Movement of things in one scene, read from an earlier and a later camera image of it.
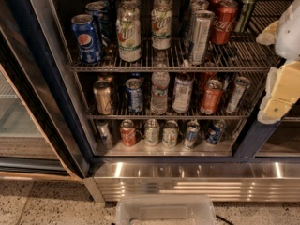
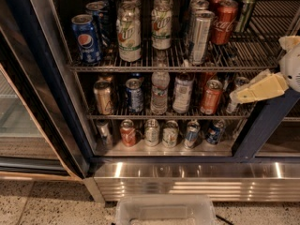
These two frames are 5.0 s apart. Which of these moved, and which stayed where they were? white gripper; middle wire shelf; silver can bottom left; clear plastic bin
Moved: white gripper
Stayed: silver can bottom left; clear plastic bin; middle wire shelf
